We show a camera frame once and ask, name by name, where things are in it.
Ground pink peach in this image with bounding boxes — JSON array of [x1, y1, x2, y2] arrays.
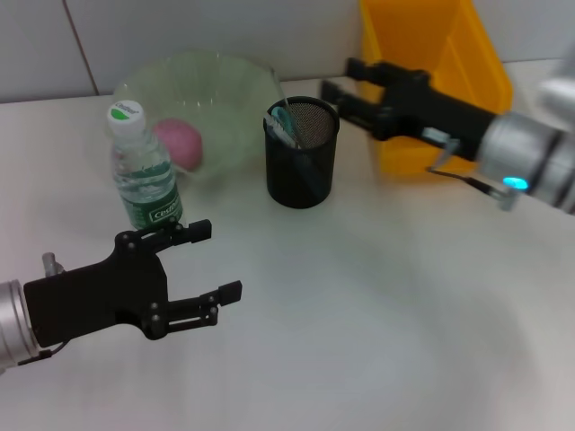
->
[[152, 117, 204, 171]]

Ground green glass fruit plate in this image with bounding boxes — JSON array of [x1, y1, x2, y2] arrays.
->
[[111, 51, 278, 180]]

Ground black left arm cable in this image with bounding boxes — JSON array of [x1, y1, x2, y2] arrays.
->
[[17, 339, 68, 365]]

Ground clear green-label water bottle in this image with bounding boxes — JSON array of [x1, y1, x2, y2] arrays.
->
[[105, 101, 184, 231]]

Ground black mesh pen holder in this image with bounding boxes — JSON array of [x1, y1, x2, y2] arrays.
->
[[262, 96, 341, 210]]

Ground blue scissors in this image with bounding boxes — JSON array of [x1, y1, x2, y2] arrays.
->
[[269, 106, 300, 147]]

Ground transparent plastic ruler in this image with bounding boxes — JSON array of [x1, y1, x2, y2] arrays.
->
[[267, 65, 303, 147]]

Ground yellow plastic bin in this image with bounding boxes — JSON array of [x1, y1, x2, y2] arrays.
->
[[358, 0, 514, 175]]

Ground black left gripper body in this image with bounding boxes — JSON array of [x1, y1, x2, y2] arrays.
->
[[22, 230, 170, 349]]

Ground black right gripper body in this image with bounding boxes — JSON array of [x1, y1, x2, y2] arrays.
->
[[371, 74, 500, 162]]

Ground grey ballpoint pen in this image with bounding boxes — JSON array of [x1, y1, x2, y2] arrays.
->
[[263, 114, 303, 150]]

